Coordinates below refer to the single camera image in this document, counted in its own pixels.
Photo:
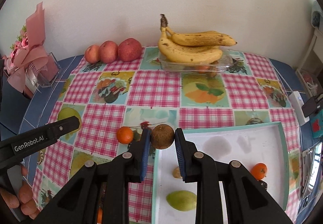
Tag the clear plastic container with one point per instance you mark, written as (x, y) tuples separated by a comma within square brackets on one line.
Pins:
[(218, 66)]

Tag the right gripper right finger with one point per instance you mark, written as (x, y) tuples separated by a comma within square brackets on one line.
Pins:
[(231, 184)]

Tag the black power adapter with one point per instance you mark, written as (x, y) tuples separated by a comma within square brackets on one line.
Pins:
[(312, 106)]

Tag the orange tangerine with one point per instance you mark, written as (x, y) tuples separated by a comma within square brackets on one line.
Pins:
[(99, 216), (125, 135), (259, 171)]

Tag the dark dried date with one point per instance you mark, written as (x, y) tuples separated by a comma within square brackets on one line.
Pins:
[(263, 184)]

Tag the teal white tray box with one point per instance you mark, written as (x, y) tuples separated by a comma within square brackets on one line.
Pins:
[(250, 144)]

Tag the pink checkered fruit tablecloth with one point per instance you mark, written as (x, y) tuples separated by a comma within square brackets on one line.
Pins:
[(141, 95)]

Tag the red apple left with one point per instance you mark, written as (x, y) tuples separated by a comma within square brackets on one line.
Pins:
[(92, 54)]

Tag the pink flower bouquet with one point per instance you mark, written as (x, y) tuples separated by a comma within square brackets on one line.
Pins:
[(29, 60)]

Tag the red apple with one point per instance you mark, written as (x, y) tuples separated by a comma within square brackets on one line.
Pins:
[(92, 54), (108, 52), (129, 50)]

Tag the white power strip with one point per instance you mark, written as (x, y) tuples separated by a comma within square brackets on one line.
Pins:
[(297, 103)]

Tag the teal toy box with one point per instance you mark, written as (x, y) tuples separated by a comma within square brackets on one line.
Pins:
[(316, 122)]

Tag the red apple middle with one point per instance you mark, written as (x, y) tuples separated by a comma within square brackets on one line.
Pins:
[(108, 52)]

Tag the red apple right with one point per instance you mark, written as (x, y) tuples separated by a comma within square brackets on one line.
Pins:
[(129, 50)]

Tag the white metal clip tool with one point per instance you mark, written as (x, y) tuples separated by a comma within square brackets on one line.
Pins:
[(311, 184)]

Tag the blue plaid tablecloth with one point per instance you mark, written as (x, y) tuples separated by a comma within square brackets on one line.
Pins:
[(21, 113)]

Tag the small beige nut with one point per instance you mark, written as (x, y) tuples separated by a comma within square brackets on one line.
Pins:
[(176, 173)]

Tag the yellow banana bunch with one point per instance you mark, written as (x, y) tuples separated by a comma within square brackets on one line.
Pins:
[(192, 48)]

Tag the person's left hand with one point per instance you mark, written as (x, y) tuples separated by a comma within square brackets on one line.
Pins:
[(17, 203)]

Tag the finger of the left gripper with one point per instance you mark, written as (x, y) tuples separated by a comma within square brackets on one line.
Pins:
[(16, 148)]

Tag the brown round fruit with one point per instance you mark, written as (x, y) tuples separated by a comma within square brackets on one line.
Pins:
[(162, 136)]

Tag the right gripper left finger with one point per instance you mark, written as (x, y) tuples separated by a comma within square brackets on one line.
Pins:
[(104, 184)]

